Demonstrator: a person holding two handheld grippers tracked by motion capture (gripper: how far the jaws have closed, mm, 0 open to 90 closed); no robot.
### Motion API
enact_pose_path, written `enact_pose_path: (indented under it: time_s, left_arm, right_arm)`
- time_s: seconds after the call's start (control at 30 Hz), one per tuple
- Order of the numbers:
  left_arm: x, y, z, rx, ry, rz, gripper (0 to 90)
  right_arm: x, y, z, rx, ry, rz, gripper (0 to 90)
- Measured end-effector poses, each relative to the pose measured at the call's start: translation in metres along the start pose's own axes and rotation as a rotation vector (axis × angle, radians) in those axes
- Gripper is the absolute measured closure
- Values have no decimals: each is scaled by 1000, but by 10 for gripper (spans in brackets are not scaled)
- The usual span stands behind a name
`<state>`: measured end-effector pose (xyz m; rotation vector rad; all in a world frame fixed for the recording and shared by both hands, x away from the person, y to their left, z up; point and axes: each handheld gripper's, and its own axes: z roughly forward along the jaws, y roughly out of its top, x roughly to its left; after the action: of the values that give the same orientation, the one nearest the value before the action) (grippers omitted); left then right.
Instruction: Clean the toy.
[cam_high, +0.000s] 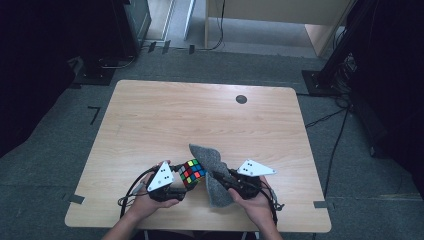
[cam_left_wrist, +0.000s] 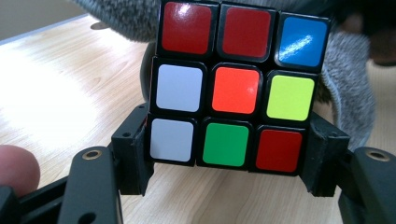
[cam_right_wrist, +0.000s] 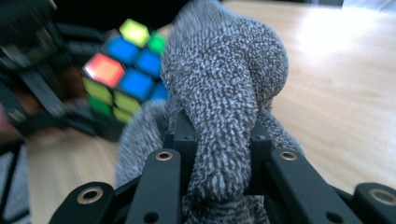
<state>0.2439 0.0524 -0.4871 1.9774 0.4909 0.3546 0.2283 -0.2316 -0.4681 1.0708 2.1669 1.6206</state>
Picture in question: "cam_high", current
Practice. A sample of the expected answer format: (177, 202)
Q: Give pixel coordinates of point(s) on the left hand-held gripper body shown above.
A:
(160, 180)

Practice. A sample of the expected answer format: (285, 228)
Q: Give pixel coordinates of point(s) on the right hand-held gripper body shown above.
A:
(250, 186)

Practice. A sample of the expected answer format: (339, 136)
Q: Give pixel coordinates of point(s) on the multicoloured puzzle cube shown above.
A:
(192, 173)

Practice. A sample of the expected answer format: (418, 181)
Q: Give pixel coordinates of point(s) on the grey towel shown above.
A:
(208, 158)

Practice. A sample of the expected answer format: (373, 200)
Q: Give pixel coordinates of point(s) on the person's right hand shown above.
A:
(260, 210)

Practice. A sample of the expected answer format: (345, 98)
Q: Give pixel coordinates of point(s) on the person's left hand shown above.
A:
(145, 206)

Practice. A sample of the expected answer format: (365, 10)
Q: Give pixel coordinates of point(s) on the grey tape piece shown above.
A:
(76, 199)
(321, 204)

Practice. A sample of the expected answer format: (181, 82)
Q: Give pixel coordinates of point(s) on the dark round table grommet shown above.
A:
(241, 99)

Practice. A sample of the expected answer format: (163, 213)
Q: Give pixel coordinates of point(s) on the black angled tape mark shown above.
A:
(96, 113)

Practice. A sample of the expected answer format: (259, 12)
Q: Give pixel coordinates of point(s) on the black tape strip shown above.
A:
(152, 46)
(166, 46)
(191, 49)

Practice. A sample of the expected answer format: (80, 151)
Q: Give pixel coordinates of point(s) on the black equipment cabinet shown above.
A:
(130, 26)

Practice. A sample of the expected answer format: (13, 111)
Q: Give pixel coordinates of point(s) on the black metal stand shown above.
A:
(333, 63)

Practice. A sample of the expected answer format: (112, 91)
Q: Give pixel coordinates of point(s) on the dark curtain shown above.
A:
(33, 66)
(400, 83)

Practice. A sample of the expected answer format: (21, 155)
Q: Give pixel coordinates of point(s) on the light wooden desk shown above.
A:
(283, 10)

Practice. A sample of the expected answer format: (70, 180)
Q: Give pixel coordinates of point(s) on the white metal rail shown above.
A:
(189, 18)

